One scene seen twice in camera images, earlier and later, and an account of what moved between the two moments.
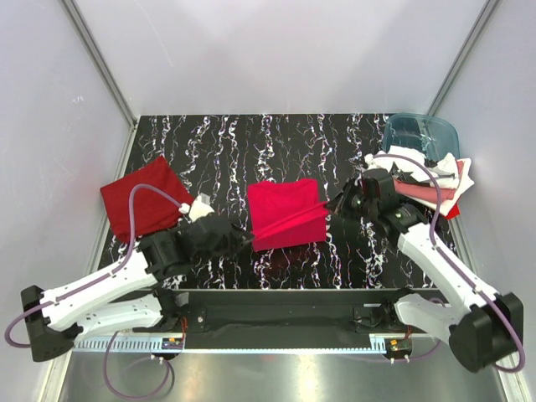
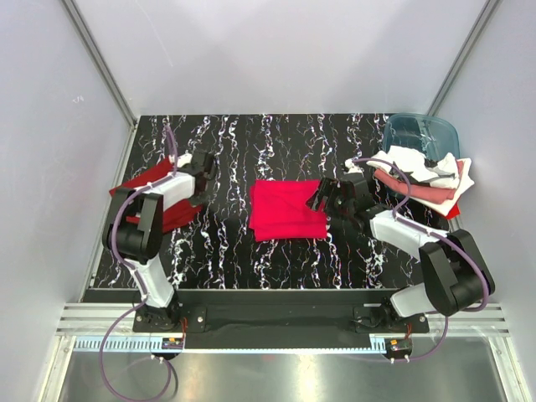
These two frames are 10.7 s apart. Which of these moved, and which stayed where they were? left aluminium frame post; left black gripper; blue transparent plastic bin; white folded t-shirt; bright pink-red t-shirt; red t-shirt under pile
Moved: left black gripper; bright pink-red t-shirt
Stayed: red t-shirt under pile; left aluminium frame post; blue transparent plastic bin; white folded t-shirt
